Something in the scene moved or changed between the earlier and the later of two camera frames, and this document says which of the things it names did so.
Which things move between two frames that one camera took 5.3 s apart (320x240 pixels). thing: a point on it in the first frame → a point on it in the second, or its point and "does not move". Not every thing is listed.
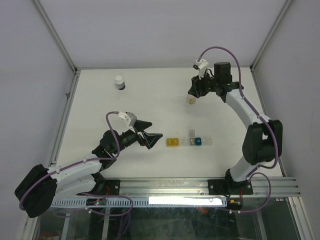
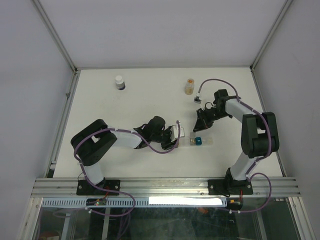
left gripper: (149, 139) → (169, 144)
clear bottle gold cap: (190, 99) → (189, 87)
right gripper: (196, 89) → (202, 122)
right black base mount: (229, 186) does not move
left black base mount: (104, 186) does not move
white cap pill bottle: (120, 82) does not move
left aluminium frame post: (57, 36) does not move
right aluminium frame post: (270, 34) does not move
